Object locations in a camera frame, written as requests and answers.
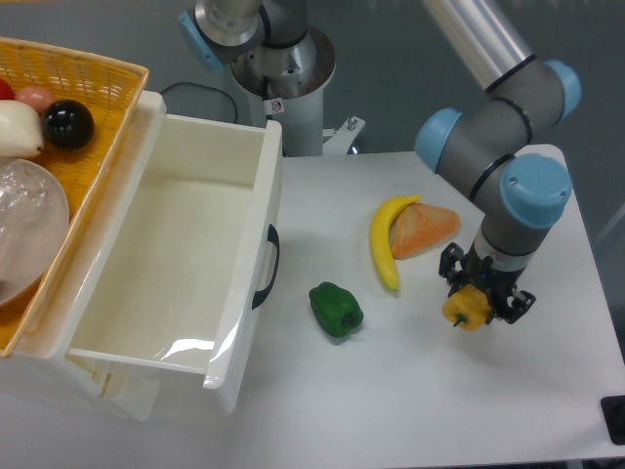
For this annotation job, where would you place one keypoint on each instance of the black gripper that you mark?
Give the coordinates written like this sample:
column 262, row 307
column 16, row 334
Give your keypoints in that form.
column 506, row 303

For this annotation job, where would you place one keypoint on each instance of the yellow bell pepper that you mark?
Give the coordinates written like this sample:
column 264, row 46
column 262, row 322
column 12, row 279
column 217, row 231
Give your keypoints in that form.
column 467, row 308

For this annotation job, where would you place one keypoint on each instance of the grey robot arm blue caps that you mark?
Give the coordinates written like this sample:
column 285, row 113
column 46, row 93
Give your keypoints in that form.
column 483, row 156

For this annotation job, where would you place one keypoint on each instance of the green bell pepper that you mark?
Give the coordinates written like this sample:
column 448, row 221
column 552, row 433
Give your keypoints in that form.
column 335, row 309

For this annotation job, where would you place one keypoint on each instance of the yellow banana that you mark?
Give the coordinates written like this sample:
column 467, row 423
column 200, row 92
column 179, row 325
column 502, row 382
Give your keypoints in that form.
column 379, row 237

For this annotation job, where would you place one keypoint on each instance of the black corner device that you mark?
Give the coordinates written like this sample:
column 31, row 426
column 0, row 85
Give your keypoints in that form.
column 613, row 408

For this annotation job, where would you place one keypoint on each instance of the white plastic drawer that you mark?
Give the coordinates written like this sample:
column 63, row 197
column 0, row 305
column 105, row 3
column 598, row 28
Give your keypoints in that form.
column 173, row 304

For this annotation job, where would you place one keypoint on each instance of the yellow woven basket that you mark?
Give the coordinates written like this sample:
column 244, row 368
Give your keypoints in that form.
column 110, row 89

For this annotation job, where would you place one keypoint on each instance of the black ball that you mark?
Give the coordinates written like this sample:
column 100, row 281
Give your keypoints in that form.
column 68, row 124

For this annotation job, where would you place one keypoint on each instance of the white drawer cabinet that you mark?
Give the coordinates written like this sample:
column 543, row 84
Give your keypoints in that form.
column 36, row 362

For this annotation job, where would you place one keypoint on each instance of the pink peach toy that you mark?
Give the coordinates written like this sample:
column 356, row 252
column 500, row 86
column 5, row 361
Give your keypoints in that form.
column 39, row 98

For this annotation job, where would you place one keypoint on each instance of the white radish toy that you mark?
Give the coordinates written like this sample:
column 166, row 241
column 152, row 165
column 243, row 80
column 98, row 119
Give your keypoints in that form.
column 21, row 130

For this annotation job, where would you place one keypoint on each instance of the red tomato toy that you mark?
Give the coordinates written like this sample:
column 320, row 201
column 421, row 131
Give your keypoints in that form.
column 7, row 92

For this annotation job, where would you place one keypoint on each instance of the white metal bracket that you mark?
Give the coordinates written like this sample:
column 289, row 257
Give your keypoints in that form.
column 342, row 141

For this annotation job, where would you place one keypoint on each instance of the black drawer handle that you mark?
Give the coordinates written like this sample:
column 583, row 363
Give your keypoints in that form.
column 271, row 265

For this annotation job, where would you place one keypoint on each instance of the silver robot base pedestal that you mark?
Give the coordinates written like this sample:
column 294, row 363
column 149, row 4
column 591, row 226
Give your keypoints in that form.
column 280, row 61

